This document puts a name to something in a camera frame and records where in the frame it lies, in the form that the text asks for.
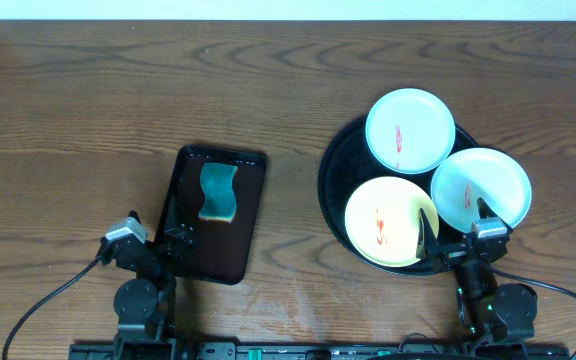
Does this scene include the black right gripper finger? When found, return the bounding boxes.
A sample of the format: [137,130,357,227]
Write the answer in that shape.
[416,209,439,259]
[477,197,505,225]

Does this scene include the light green plate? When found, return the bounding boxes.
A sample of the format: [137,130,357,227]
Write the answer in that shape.
[430,147,532,232]
[365,88,456,174]

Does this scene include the yellow plate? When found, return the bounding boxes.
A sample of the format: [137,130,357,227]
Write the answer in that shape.
[344,176,439,267]

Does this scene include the green yellow sponge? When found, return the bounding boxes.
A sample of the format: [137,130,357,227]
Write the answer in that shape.
[198,163,237,223]

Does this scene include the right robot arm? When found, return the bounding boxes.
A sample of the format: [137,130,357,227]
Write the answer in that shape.
[417,198,537,344]

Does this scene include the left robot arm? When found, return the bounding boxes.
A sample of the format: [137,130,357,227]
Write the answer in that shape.
[98,218,196,348]

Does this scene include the black rectangular tray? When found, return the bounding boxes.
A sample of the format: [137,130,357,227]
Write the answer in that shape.
[154,145,267,285]

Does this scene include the black round tray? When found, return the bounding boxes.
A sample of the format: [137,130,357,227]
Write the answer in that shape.
[317,114,484,277]

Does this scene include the black right cable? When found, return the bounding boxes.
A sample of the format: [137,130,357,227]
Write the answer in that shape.
[490,267,576,360]

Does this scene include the black cable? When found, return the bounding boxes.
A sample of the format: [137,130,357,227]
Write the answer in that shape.
[1,255,104,360]
[490,267,576,360]

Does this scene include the black left cable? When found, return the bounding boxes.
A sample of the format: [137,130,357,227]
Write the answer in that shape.
[1,255,104,360]

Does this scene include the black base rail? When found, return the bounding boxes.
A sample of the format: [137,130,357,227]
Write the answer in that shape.
[68,341,570,360]

